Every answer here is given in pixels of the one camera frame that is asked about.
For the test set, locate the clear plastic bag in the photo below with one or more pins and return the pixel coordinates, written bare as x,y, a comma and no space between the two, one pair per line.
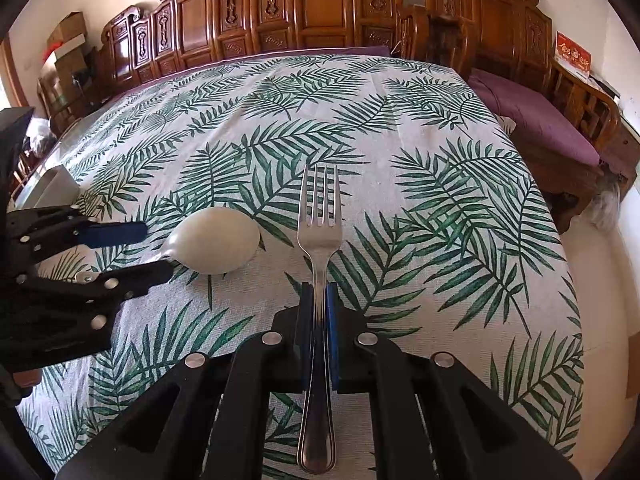
605,205

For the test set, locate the red gift box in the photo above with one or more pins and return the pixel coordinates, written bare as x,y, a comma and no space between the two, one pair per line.
572,55

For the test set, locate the carved wooden bench with cushion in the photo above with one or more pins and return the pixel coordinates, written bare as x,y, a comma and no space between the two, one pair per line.
500,5

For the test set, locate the large cream spoon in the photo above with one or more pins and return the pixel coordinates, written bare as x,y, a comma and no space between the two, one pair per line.
215,242

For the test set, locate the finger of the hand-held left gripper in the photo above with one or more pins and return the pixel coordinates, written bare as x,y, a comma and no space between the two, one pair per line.
115,234
135,278

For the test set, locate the long carved wooden bench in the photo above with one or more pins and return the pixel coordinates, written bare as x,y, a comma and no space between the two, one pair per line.
320,10

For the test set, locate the metal fork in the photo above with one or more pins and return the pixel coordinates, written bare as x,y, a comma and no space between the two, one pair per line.
319,240

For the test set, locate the purple seat cushion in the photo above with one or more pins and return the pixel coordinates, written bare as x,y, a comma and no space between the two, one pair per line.
535,115

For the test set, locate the cardboard box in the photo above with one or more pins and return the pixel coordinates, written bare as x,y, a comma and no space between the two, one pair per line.
70,67
67,30

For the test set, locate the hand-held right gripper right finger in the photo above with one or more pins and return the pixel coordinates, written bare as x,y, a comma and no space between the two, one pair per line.
332,345

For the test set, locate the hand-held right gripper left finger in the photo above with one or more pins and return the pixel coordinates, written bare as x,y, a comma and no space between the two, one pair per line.
302,340

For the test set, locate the leaf print tablecloth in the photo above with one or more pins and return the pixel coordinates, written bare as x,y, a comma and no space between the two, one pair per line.
400,125

